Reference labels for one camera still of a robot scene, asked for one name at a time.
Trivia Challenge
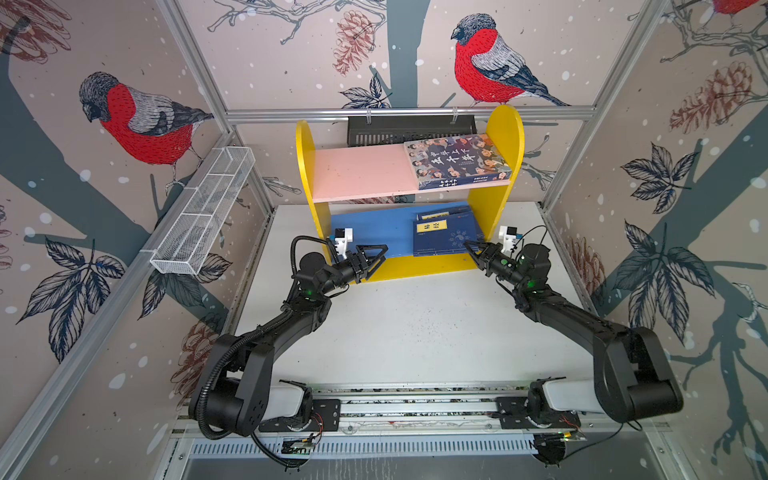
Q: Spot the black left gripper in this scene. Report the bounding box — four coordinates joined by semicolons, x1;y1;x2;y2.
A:
318;248;386;298

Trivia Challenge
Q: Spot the navy book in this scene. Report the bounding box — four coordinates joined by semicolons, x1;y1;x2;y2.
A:
417;205;471;221
413;212;483;257

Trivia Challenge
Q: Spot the colourful portrait cover book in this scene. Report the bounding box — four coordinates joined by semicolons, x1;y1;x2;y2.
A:
403;134;512;190

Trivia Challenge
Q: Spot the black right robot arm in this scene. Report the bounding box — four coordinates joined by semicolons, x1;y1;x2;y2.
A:
465;241;684;423

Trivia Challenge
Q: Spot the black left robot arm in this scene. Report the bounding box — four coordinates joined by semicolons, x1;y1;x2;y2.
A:
188;235;388;440

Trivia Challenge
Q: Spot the black mesh tray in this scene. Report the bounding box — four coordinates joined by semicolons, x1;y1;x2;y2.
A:
347;115;477;147

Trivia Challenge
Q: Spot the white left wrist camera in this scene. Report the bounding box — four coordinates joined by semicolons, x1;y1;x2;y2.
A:
332;228;354;260

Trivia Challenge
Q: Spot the aluminium rail base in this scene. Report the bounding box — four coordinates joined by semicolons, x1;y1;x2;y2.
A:
168;382;667;467

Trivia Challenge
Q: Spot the aluminium horizontal frame bar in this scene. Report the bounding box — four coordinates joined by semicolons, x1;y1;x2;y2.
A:
225;105;597;125

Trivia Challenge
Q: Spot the white wire mesh basket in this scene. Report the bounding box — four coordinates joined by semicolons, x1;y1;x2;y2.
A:
150;146;255;275

